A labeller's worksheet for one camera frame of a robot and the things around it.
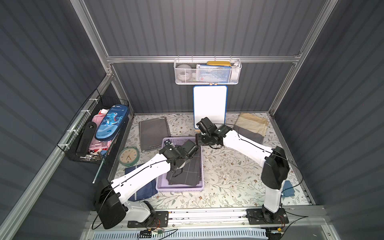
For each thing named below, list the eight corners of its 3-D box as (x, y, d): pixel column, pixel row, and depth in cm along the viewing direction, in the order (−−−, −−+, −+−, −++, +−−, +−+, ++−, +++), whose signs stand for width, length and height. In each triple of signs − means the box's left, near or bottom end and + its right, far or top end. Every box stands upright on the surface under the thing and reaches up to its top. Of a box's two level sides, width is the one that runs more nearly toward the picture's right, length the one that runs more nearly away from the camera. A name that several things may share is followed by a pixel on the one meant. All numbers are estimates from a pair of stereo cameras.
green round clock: (116, 166, 93) (114, 164, 91) (122, 149, 102) (121, 146, 99) (136, 166, 93) (135, 164, 91) (141, 149, 102) (140, 146, 99)
